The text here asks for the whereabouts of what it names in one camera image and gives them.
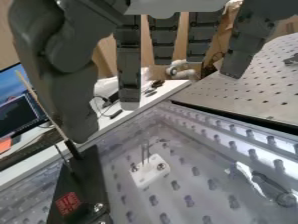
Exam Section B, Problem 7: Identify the small white box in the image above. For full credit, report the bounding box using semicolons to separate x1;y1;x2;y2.
129;141;171;189

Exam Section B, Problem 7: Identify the dark paper clip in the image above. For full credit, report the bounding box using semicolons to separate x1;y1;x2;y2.
250;171;298;208

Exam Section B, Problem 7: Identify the clear box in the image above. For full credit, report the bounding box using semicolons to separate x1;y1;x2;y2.
0;99;298;224

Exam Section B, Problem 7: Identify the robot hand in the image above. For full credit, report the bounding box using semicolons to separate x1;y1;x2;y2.
6;0;298;145

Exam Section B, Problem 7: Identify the white desk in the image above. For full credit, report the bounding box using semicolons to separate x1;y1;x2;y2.
0;78;192;189

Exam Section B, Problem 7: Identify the computer screen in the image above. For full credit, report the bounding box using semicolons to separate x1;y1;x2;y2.
0;63;50;139

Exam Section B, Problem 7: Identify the small white jointed device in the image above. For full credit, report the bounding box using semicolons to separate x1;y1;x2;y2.
164;59;200;81

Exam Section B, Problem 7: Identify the black plate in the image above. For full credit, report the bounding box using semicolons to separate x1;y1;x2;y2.
45;144;111;224

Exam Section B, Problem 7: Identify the thin stick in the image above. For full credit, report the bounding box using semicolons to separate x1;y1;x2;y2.
14;70;85;160

